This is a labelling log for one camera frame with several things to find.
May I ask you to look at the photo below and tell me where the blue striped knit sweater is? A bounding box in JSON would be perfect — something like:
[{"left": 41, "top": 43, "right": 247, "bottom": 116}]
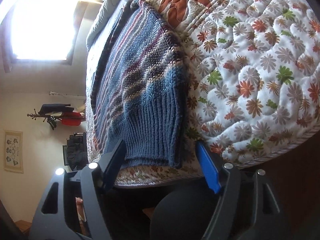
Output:
[{"left": 91, "top": 0, "right": 187, "bottom": 167}]

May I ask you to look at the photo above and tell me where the wooden coat rack with clothes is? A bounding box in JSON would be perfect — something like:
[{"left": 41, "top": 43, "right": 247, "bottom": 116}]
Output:
[{"left": 27, "top": 103, "right": 86, "bottom": 130}]

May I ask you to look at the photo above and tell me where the floral quilted bedspread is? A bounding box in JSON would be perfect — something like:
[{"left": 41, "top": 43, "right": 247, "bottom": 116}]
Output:
[{"left": 85, "top": 0, "right": 320, "bottom": 189}]

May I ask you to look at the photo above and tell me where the grey rumpled duvet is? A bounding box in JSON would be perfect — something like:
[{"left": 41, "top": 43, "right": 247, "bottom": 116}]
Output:
[{"left": 86, "top": 0, "right": 121, "bottom": 51}]

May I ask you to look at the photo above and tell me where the black bag on wall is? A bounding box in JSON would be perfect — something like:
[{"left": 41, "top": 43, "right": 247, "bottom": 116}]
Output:
[{"left": 62, "top": 132, "right": 88, "bottom": 171}]

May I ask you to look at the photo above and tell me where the framed wall picture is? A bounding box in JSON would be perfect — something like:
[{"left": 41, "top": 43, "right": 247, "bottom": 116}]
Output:
[{"left": 3, "top": 130, "right": 23, "bottom": 173}]

